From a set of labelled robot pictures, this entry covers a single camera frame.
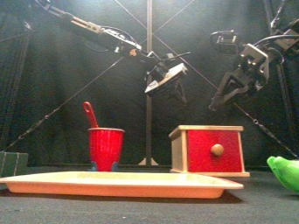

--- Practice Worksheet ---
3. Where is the vertical metal frame pole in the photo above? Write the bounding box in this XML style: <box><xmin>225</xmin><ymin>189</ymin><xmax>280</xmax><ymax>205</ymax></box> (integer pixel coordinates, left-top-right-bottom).
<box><xmin>138</xmin><ymin>0</ymin><xmax>161</xmax><ymax>167</ymax></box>

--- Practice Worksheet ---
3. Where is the green toy pea pod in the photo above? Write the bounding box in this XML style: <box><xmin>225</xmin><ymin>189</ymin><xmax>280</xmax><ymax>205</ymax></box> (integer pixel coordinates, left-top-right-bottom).
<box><xmin>266</xmin><ymin>156</ymin><xmax>299</xmax><ymax>193</ymax></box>

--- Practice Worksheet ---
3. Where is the white box with red base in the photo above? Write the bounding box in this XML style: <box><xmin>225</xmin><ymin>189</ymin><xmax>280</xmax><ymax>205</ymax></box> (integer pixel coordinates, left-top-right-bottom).
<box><xmin>169</xmin><ymin>124</ymin><xmax>252</xmax><ymax>179</ymax></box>

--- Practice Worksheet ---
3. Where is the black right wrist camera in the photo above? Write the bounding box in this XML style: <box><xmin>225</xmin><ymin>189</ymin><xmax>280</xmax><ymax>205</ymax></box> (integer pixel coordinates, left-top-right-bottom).
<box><xmin>210</xmin><ymin>29</ymin><xmax>240</xmax><ymax>49</ymax></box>

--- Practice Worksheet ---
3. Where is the red plastic cup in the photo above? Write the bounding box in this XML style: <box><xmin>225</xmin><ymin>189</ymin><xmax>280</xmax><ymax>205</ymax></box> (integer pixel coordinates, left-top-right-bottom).
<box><xmin>89</xmin><ymin>127</ymin><xmax>127</xmax><ymax>172</ymax></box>

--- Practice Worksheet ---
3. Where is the red plastic spoon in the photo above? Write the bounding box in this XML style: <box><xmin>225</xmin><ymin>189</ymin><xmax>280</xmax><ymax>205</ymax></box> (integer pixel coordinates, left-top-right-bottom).
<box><xmin>82</xmin><ymin>101</ymin><xmax>101</xmax><ymax>130</ymax></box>

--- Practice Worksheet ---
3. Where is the blue piece behind cup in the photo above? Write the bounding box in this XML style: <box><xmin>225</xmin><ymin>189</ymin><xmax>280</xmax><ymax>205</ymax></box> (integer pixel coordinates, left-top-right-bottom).
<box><xmin>90</xmin><ymin>161</ymin><xmax>121</xmax><ymax>172</ymax></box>

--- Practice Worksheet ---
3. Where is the dark green block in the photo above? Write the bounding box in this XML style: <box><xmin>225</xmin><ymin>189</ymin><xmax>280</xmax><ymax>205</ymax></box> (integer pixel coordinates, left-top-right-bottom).
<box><xmin>0</xmin><ymin>151</ymin><xmax>31</xmax><ymax>178</ymax></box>

